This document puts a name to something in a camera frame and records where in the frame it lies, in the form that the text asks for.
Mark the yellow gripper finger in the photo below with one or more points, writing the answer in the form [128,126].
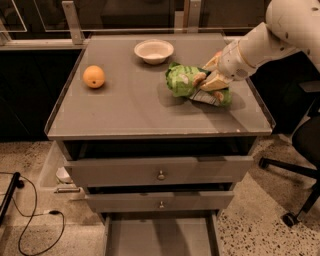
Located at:
[213,62]
[215,81]

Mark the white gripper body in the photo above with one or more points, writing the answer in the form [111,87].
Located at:
[234,63]

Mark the green rice chip bag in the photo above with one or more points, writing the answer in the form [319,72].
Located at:
[185,81]

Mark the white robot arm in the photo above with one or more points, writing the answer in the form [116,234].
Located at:
[290,26]

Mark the grey drawer cabinet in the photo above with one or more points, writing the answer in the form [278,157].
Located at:
[134,115]

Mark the top grey drawer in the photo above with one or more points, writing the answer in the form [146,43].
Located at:
[157,171]

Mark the grey drawer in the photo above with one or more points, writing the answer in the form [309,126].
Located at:
[166,235]
[157,171]
[163,201]

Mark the middle grey drawer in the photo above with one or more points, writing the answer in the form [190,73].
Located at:
[163,201]

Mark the bottom grey drawer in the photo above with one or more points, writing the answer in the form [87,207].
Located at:
[166,235]

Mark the white paper bowl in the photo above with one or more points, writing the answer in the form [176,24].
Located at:
[154,51]

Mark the orange fruit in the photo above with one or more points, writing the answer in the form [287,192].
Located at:
[93,77]

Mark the black stand leg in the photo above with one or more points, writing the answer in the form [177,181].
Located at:
[14,183]

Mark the metal railing frame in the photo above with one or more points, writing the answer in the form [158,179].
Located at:
[67,24]

